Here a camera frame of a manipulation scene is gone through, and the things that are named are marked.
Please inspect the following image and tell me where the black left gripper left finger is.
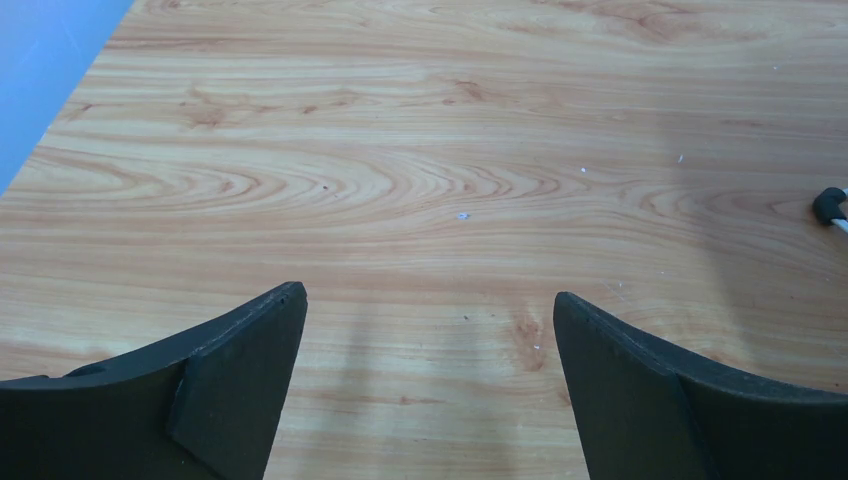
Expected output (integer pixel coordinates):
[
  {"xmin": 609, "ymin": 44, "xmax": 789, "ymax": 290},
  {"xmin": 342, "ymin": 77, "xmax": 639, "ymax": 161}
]
[{"xmin": 1, "ymin": 282, "xmax": 308, "ymax": 479}]

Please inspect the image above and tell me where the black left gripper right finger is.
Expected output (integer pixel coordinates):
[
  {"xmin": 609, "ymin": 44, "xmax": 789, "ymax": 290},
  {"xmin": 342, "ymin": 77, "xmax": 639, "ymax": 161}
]
[{"xmin": 553, "ymin": 292, "xmax": 847, "ymax": 479}]

